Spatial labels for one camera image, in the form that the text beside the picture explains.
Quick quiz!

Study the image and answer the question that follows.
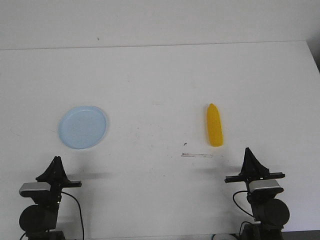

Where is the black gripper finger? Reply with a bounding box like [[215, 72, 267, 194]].
[[248, 149, 270, 175], [37, 156, 58, 181], [239, 147, 250, 176], [57, 156, 68, 182]]

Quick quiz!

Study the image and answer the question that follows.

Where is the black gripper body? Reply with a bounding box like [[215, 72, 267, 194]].
[[36, 177, 82, 188], [224, 172, 286, 183]]

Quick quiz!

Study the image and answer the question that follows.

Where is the yellow plastic corn cob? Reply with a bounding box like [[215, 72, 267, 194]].
[[206, 103, 224, 147]]

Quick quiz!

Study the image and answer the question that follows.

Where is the light blue round plate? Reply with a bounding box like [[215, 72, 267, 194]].
[[58, 105, 109, 150]]

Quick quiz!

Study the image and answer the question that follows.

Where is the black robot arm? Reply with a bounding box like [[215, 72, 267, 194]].
[[224, 147, 290, 240], [18, 156, 82, 240]]

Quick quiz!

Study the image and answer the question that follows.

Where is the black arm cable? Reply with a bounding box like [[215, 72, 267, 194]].
[[58, 191, 85, 240], [232, 190, 255, 218]]

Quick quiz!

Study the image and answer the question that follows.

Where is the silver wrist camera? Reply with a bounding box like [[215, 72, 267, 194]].
[[248, 179, 284, 193], [18, 182, 51, 198]]

